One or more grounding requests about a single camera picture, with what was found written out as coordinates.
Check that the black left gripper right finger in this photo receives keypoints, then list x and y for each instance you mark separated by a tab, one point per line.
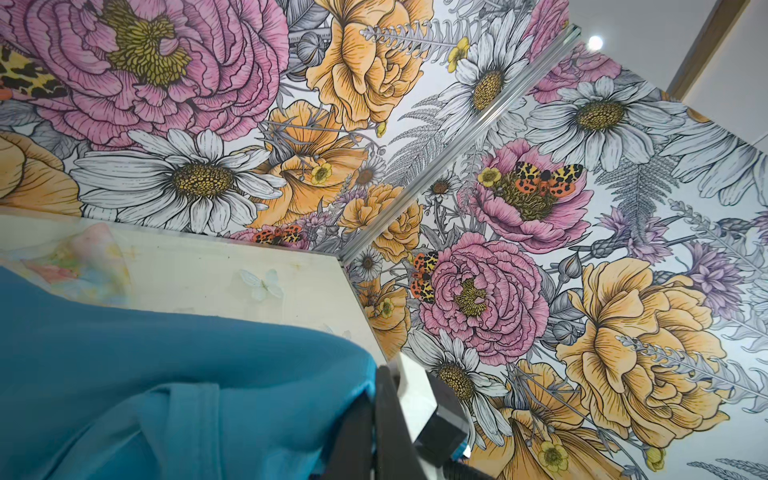
396	457

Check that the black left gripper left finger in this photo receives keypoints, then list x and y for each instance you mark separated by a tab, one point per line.
351	457

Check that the teal cloth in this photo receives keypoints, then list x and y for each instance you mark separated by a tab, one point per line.
90	392

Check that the pastel watercolor cloth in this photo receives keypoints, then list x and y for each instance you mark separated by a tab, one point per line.
88	267

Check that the aluminium frame post right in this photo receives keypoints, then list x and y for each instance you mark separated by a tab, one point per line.
516	89

